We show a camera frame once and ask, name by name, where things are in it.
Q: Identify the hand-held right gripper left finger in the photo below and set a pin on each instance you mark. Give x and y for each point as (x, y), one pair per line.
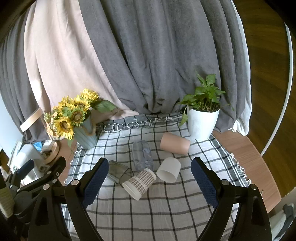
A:
(95, 184)

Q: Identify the beige curtain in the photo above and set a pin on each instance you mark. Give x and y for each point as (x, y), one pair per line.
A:
(57, 64)

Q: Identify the grey curtain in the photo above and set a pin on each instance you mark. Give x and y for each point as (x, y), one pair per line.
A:
(161, 58)

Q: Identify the brown plaid paper cup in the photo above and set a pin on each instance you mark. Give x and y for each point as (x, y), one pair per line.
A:
(138, 184)

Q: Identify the teal ribbed vase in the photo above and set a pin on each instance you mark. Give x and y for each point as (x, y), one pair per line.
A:
(86, 135)

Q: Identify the pink cup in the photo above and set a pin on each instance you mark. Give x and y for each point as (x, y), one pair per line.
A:
(175, 143)

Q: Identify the white ribbed plant pot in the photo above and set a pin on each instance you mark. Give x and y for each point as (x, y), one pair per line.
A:
(201, 124)

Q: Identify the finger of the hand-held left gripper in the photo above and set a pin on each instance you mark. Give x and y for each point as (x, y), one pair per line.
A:
(54, 170)
(25, 168)

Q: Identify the sunflower bouquet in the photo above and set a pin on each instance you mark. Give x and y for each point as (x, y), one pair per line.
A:
(71, 113)

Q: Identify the green potted plant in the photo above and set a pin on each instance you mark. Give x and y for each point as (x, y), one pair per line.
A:
(204, 95)

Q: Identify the grey transparent cup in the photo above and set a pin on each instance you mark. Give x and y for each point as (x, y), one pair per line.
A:
(119, 173)

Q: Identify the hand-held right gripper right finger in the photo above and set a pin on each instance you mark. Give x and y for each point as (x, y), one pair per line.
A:
(205, 184)

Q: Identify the clear plastic cup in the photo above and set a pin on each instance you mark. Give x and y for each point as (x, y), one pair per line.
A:
(142, 154)

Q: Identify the white translucent cup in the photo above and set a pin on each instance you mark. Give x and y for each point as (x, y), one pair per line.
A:
(168, 171)

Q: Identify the white box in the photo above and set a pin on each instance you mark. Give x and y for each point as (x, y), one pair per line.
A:
(24, 155)

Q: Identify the grey checked tablecloth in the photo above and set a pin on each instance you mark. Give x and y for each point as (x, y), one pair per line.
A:
(150, 208)

